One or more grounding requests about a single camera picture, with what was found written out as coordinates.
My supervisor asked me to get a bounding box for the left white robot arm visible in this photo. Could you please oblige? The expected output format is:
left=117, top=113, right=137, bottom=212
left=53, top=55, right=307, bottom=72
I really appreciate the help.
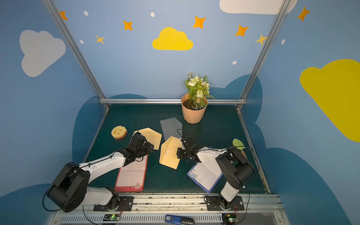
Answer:
left=44, top=132, right=154, bottom=212

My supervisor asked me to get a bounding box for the left green circuit board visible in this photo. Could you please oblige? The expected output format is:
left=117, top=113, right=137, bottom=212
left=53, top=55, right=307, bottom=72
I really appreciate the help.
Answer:
left=103, top=214, right=121, bottom=222

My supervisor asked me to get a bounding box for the blue handheld device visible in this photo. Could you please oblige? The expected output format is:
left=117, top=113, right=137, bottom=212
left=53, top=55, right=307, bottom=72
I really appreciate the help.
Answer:
left=165, top=215, right=195, bottom=225

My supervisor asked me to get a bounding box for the green circuit board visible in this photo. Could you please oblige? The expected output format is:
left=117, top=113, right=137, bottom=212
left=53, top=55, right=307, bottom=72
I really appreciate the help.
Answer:
left=103, top=214, right=121, bottom=222
left=221, top=214, right=239, bottom=225

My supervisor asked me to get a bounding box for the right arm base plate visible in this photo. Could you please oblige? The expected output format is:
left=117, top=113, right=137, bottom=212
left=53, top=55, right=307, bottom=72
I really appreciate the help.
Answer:
left=204, top=195, right=245, bottom=211

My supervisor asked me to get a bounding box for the grey envelope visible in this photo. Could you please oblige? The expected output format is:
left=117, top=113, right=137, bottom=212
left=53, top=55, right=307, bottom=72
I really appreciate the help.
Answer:
left=160, top=117, right=182, bottom=141

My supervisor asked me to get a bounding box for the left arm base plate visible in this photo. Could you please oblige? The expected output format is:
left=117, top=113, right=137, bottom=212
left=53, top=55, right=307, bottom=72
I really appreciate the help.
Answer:
left=93, top=196, right=134, bottom=212

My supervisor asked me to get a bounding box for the white flower plant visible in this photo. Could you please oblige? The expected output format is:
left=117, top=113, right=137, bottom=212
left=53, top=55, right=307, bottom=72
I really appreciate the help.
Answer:
left=185, top=72, right=214, bottom=110

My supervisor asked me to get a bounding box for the peach flower pot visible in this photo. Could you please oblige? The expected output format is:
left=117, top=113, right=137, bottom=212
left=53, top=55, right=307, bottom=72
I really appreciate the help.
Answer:
left=181, top=93, right=208, bottom=124

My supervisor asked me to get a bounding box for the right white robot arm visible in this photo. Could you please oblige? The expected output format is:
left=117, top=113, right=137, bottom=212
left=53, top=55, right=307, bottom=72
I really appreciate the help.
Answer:
left=177, top=135, right=256, bottom=211

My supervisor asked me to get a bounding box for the red letter paper flat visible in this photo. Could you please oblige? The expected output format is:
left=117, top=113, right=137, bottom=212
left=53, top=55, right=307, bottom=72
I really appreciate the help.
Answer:
left=115, top=156, right=148, bottom=192

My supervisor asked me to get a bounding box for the green toy shovel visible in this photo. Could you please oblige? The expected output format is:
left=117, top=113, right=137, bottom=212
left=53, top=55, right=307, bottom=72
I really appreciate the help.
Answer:
left=232, top=139, right=247, bottom=158

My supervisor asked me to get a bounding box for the aluminium front rail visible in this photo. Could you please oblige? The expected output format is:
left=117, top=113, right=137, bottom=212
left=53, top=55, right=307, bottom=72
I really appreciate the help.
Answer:
left=47, top=194, right=290, bottom=225

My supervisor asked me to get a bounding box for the blue floral letter paper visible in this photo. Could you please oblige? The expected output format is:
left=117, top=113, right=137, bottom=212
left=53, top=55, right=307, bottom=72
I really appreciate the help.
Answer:
left=187, top=159, right=223, bottom=194

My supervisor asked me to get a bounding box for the large yellow envelope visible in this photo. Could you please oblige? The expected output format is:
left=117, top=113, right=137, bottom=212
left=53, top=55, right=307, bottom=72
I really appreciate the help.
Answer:
left=134, top=127, right=162, bottom=150

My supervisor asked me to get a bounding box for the right green circuit board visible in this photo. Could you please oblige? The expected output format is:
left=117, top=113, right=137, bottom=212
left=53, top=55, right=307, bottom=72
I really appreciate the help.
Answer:
left=221, top=214, right=239, bottom=225

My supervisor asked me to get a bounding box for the small yellow envelope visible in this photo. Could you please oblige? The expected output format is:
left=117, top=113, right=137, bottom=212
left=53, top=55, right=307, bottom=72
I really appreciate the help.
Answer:
left=159, top=136, right=182, bottom=170

